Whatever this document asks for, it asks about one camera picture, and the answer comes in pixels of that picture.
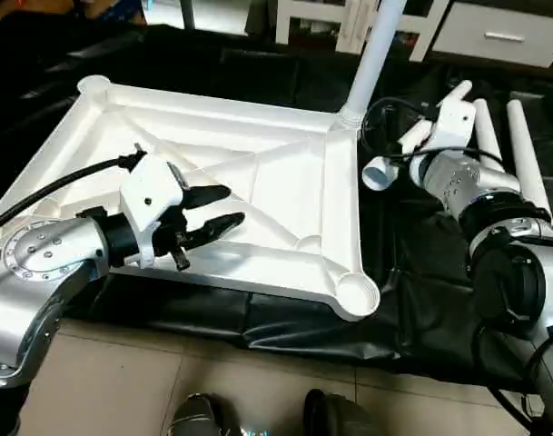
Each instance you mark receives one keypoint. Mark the dark robot right foot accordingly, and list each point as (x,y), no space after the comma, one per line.
(340,418)

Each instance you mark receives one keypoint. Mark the white low drawer unit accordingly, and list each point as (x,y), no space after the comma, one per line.
(503,32)

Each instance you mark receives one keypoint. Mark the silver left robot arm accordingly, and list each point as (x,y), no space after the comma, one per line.
(40,272)

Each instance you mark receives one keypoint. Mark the white plastic table top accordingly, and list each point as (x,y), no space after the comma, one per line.
(276,182)

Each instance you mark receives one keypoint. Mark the white glass-door cabinet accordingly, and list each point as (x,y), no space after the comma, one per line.
(349,18)

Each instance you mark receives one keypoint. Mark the grey metal pole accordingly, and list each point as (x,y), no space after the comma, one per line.
(187,11)

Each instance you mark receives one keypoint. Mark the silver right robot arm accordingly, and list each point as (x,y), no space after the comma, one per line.
(494,236)

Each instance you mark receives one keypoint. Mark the black work mat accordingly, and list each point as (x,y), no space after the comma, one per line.
(330,327)

